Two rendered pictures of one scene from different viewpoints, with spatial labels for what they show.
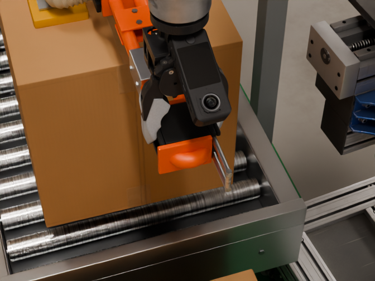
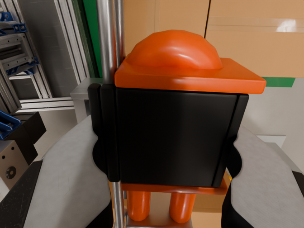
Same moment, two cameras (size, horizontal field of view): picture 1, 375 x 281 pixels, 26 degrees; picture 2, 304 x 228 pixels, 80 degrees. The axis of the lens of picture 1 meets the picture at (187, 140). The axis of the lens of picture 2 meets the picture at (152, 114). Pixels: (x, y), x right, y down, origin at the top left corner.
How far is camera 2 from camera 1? 98 cm
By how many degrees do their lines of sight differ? 17
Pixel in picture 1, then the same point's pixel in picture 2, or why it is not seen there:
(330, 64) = (8, 165)
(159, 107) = (275, 209)
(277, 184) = (82, 110)
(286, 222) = (83, 89)
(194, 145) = (166, 71)
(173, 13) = not seen: outside the picture
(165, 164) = (228, 63)
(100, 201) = not seen: hidden behind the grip
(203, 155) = (149, 44)
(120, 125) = not seen: hidden behind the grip
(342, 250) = (67, 83)
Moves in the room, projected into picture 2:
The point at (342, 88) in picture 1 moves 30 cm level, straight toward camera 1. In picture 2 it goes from (6, 146) to (40, 52)
